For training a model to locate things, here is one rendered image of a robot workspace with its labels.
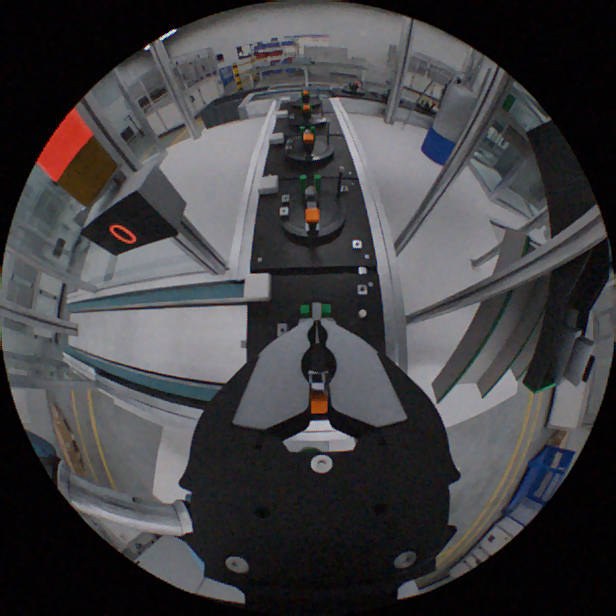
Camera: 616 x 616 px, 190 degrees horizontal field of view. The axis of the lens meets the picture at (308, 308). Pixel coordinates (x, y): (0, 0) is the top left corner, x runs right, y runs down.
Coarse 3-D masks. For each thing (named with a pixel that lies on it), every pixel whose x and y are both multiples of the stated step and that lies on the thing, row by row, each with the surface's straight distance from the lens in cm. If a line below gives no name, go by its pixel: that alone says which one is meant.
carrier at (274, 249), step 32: (288, 192) 47; (320, 192) 43; (352, 192) 48; (256, 224) 43; (288, 224) 39; (320, 224) 38; (352, 224) 42; (256, 256) 39; (288, 256) 37; (320, 256) 37; (352, 256) 38
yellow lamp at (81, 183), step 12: (96, 144) 21; (84, 156) 20; (96, 156) 21; (108, 156) 22; (72, 168) 20; (84, 168) 20; (96, 168) 20; (108, 168) 21; (60, 180) 21; (72, 180) 21; (84, 180) 20; (96, 180) 20; (72, 192) 21; (84, 192) 21; (96, 192) 21; (84, 204) 22
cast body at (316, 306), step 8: (312, 304) 24; (320, 304) 24; (312, 312) 25; (320, 312) 24; (304, 320) 24; (320, 344) 20; (312, 352) 20; (320, 352) 20; (312, 360) 20; (320, 360) 20; (312, 368) 20; (320, 368) 20
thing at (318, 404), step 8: (312, 376) 30; (320, 376) 29; (312, 384) 24; (320, 384) 24; (312, 392) 24; (320, 392) 24; (312, 400) 23; (320, 400) 23; (312, 408) 24; (320, 408) 24
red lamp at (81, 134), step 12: (72, 120) 21; (60, 132) 21; (72, 132) 21; (84, 132) 21; (48, 144) 21; (60, 144) 20; (72, 144) 20; (84, 144) 23; (48, 156) 21; (60, 156) 20; (72, 156) 20; (48, 168) 21; (60, 168) 21
